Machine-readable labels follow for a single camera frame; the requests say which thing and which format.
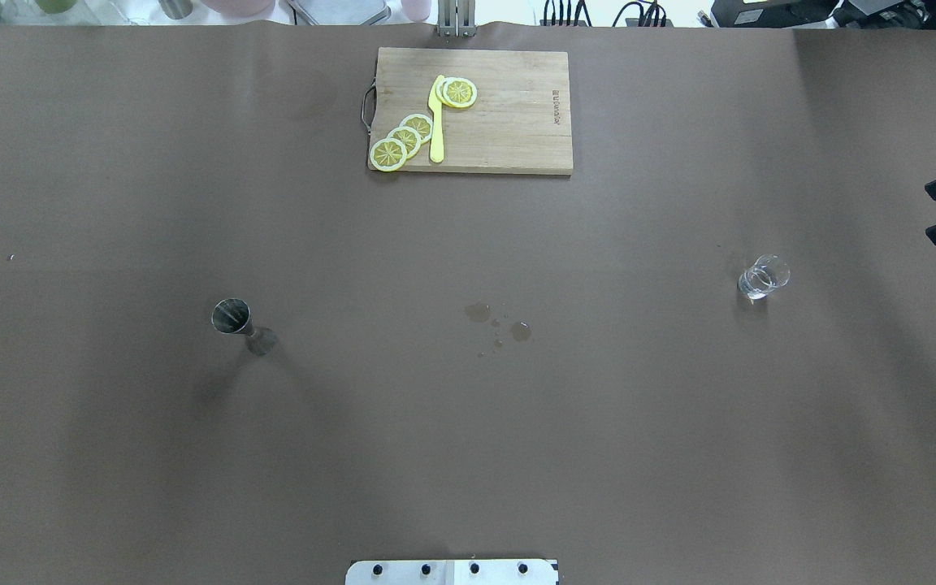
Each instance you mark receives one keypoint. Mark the bamboo cutting board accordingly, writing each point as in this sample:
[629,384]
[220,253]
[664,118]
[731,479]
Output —
[520,124]

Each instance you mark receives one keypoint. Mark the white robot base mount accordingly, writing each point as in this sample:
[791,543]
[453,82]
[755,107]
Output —
[454,571]

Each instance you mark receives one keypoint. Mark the lemon slice near knife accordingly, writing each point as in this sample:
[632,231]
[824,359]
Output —
[421,123]

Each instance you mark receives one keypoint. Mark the lemon slice under pair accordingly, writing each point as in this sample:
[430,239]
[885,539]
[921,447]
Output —
[440,89]

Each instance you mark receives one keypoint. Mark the lemon slice top pair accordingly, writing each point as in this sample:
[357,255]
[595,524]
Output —
[460,92]

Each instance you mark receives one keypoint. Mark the yellow plastic knife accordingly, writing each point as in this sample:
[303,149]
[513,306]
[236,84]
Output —
[436,149]

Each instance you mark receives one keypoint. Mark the aluminium frame post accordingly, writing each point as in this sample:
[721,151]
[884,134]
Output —
[456,19]

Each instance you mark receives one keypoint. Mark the steel double jigger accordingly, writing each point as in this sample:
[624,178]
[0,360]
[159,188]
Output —
[232,317]

